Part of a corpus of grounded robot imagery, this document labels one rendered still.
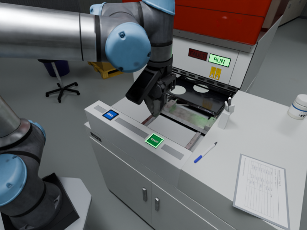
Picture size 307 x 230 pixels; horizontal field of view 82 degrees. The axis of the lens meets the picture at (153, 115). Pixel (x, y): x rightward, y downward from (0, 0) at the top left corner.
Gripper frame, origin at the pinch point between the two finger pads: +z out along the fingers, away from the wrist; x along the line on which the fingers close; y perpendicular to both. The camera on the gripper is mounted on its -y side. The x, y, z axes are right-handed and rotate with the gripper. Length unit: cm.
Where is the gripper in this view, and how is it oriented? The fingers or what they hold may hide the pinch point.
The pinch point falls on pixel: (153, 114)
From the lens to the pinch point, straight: 61.5
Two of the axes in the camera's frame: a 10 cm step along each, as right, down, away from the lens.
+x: -7.9, -4.0, 4.6
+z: 0.0, 7.5, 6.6
